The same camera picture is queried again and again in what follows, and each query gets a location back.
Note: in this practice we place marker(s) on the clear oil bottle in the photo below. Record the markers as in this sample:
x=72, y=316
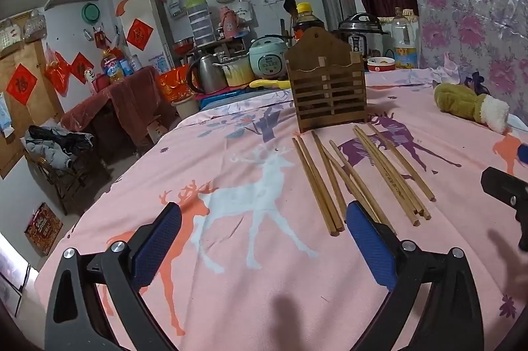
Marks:
x=406, y=55

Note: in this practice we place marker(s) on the white refrigerator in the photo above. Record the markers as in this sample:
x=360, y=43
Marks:
x=148, y=33

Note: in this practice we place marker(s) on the dark soy sauce bottle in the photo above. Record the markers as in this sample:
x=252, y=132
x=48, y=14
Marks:
x=305, y=19

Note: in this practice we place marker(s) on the pink deer tablecloth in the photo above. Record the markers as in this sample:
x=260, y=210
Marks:
x=255, y=267

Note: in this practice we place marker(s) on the steel electric kettle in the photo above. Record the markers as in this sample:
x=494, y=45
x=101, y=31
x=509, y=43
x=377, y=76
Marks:
x=206, y=76

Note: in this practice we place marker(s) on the cream enamel pot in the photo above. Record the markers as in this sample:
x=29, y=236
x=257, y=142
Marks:
x=237, y=71

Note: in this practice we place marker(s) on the red covered side table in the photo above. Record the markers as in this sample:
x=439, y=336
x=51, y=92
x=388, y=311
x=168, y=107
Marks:
x=118, y=116

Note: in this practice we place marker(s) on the wooden utensil holder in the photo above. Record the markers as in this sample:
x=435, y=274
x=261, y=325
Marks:
x=327, y=81

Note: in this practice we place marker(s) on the chair with clothes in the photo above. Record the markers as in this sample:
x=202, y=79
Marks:
x=67, y=160

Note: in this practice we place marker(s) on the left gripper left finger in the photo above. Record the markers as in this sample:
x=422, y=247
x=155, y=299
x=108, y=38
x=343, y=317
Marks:
x=76, y=319

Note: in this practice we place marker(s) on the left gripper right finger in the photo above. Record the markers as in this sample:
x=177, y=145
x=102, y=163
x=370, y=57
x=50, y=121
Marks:
x=451, y=317

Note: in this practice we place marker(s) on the purple ribbon bow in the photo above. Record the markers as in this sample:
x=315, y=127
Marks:
x=475, y=82

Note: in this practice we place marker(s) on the pink thermos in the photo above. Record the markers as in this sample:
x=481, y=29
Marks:
x=229, y=22

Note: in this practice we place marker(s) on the stacked plastic steamer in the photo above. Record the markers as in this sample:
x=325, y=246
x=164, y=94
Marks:
x=198, y=12

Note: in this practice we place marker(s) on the silver pressure cooker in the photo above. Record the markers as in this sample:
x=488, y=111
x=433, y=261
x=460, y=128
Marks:
x=364, y=33

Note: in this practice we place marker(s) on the yellow small frying pan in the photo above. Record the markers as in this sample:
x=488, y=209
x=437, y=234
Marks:
x=266, y=83

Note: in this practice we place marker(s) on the mint green rice cooker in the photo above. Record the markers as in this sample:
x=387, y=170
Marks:
x=267, y=57

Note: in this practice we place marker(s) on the red white bowl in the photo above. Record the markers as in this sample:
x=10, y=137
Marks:
x=381, y=64

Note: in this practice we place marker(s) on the green plush mitten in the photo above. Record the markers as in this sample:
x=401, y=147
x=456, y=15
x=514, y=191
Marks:
x=462, y=102

